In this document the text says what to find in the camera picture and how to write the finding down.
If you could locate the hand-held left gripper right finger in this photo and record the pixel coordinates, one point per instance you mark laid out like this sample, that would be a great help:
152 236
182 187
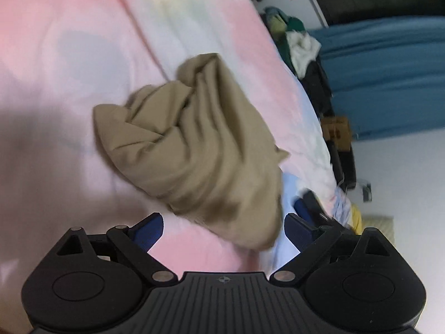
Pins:
299 231

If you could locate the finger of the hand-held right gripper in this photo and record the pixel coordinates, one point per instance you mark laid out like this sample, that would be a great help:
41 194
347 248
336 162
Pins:
314 203

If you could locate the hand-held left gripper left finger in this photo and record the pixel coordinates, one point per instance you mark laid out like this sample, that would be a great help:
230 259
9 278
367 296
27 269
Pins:
147 231

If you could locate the tan sweatshirt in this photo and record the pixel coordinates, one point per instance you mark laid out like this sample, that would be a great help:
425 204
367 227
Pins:
194 146

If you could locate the yellow cloth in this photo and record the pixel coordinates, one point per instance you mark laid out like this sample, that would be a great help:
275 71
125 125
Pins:
356 219

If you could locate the black sofa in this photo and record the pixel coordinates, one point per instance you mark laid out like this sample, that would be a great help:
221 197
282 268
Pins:
346 170

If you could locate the brown paper bag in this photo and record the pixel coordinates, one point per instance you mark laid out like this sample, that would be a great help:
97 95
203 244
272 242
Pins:
335 132

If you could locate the black garment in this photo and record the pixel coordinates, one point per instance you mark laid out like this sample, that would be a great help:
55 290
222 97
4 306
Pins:
318 83

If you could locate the blue curtain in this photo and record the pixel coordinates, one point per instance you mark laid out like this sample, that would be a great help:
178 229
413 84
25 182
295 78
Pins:
382 76

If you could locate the white garment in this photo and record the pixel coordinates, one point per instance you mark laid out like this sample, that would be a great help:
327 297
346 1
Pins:
304 47

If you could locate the green garment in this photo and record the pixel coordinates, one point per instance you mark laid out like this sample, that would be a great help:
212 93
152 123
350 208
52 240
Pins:
295 24

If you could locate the garment steamer stand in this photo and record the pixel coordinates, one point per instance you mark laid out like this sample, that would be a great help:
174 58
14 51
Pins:
318 10

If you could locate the pastel tie-dye bed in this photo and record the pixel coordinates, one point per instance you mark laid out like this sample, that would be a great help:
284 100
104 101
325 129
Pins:
69 41

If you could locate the wall outlet with charger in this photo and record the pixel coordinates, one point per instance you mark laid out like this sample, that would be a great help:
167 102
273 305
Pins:
366 192

